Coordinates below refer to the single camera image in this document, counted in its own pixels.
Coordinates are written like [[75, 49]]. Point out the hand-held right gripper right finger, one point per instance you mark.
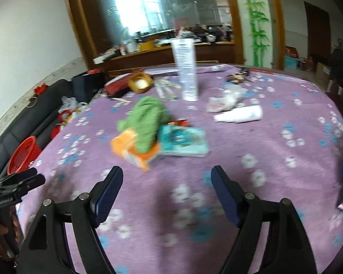
[[225, 199]]

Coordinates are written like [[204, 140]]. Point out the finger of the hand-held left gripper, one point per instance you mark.
[[25, 185], [17, 177]]

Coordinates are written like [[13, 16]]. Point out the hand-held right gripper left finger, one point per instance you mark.
[[108, 199]]

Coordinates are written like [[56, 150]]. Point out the red plastic basket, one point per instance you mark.
[[23, 154]]

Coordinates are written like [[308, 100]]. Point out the orange and white box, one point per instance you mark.
[[125, 142]]

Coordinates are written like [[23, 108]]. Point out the patterned tissue packet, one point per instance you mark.
[[183, 139]]

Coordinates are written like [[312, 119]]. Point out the green towel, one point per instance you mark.
[[148, 120]]

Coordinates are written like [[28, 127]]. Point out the black sofa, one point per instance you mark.
[[31, 120]]

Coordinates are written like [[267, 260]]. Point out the purple floral tablecloth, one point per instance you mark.
[[260, 137]]

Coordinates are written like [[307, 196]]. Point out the red and white items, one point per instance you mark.
[[64, 120]]

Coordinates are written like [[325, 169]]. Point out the small white bottle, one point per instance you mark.
[[240, 114]]

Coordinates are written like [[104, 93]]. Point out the red plastic item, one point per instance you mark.
[[183, 123]]

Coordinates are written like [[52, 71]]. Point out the red flower ornament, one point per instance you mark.
[[41, 89]]

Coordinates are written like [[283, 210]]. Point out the wooden chopsticks pair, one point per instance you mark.
[[121, 100]]

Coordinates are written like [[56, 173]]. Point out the crumpled clear plastic bag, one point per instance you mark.
[[225, 98]]

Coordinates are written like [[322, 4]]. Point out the dark bag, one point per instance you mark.
[[85, 87]]

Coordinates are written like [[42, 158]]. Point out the red flat box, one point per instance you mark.
[[117, 87]]

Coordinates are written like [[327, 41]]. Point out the yellow tape roll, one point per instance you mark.
[[140, 82]]

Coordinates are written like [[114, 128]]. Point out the white lotion tube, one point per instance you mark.
[[185, 68]]

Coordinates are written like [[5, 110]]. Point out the flat white box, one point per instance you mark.
[[105, 58]]

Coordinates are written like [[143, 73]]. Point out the teal storage box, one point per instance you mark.
[[291, 62]]

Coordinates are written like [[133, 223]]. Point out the wooden dresser with mirror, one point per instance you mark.
[[160, 54]]

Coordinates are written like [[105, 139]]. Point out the cardboard box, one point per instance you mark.
[[322, 75]]

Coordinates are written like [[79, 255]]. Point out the dark clothing on stand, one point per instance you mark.
[[338, 65]]

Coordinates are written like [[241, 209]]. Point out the dark wooden door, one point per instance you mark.
[[317, 31]]

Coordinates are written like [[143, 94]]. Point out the green bamboo wall sticker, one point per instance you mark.
[[255, 20]]

